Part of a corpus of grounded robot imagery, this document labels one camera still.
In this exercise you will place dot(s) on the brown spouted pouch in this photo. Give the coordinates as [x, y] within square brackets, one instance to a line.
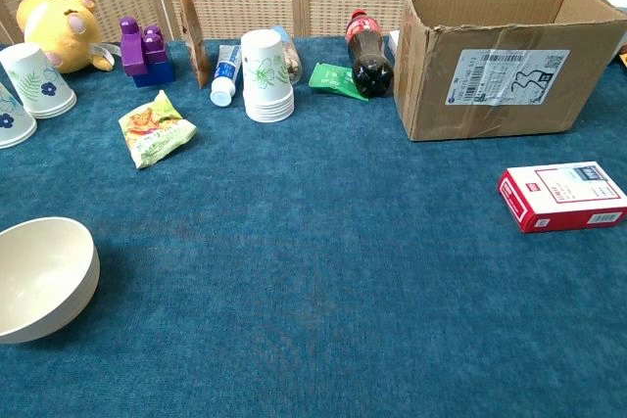
[192, 41]

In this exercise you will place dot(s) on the cream bowl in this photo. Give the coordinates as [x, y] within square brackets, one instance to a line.
[44, 281]

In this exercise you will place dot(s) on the tall purple building block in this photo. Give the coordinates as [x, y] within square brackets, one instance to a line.
[132, 51]

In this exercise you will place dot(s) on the paper cup stack green flower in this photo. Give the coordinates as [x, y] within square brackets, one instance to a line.
[267, 75]

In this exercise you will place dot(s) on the paper cup stack blue flower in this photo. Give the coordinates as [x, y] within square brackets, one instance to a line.
[36, 82]
[12, 124]

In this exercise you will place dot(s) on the red and white carton box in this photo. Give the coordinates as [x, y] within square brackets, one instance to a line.
[558, 193]

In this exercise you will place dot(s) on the blue and white toothpaste tube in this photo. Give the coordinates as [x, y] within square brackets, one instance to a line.
[227, 70]

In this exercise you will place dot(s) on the yellow plush toy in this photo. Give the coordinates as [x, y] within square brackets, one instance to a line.
[56, 31]

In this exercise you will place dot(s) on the brown cardboard shipping box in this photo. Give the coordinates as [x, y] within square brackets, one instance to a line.
[509, 80]

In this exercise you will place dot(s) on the green foil packet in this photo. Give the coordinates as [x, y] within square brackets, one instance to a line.
[333, 79]

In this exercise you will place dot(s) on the blue tablecloth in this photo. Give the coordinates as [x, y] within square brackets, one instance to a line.
[313, 266]

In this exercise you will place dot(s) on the blue building block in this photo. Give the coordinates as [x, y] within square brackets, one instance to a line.
[157, 73]

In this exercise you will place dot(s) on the small purple building block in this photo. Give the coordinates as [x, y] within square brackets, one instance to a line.
[156, 46]

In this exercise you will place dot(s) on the yellow green snack bag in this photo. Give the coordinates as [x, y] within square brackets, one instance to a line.
[154, 131]

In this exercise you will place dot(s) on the cola bottle with red cap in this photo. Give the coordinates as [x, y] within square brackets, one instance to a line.
[370, 70]

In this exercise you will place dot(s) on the white plastic cup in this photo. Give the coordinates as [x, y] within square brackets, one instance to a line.
[614, 1]

